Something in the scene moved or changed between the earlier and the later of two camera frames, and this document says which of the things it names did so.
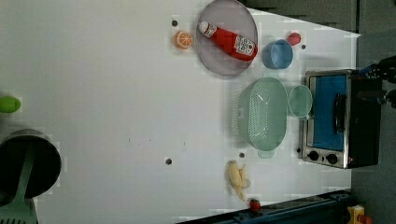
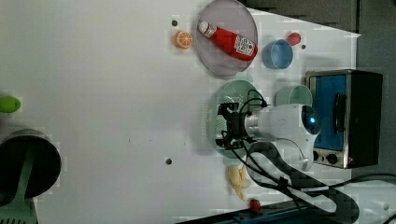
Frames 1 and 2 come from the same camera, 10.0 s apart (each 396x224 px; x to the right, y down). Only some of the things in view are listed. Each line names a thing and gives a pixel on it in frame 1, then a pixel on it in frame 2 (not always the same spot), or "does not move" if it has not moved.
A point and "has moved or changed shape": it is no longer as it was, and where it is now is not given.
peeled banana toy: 237,177 does not move
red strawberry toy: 293,38 does not move
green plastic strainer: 260,115 has moved or changed shape
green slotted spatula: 21,211 does not move
